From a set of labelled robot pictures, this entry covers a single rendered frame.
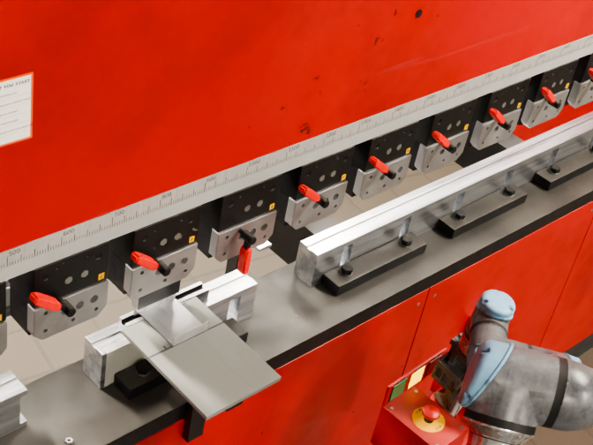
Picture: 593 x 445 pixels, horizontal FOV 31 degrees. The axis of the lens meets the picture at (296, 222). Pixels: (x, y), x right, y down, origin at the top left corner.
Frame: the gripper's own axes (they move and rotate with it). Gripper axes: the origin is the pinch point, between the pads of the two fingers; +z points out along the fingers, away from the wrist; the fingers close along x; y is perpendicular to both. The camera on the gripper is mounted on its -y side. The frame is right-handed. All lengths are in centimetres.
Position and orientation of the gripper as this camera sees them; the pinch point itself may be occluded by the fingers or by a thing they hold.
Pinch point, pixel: (453, 415)
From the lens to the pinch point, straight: 247.2
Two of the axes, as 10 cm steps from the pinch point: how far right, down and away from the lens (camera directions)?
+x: -7.0, 3.4, -6.3
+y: -6.8, -5.9, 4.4
